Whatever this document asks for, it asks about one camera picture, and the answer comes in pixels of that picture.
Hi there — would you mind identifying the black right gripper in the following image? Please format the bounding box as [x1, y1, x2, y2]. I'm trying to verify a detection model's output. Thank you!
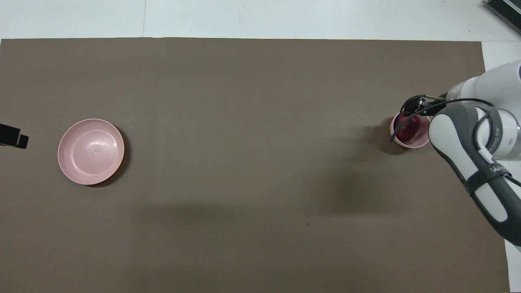
[400, 95, 442, 123]

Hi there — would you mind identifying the dark red apple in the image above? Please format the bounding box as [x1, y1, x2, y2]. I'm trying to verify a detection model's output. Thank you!
[397, 115, 422, 143]

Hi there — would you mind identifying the pink bowl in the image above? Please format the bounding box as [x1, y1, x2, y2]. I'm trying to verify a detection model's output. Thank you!
[390, 112, 431, 149]

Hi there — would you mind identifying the pink plate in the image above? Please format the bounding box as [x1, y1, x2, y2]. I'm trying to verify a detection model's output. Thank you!
[57, 118, 125, 186]

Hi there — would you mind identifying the black ridged metal box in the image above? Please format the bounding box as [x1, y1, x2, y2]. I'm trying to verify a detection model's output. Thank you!
[484, 0, 521, 24]

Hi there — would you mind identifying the brown table mat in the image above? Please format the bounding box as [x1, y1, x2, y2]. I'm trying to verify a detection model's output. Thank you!
[0, 38, 510, 293]

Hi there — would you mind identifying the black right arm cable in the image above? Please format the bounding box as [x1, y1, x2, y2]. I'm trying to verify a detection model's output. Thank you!
[390, 98, 495, 144]

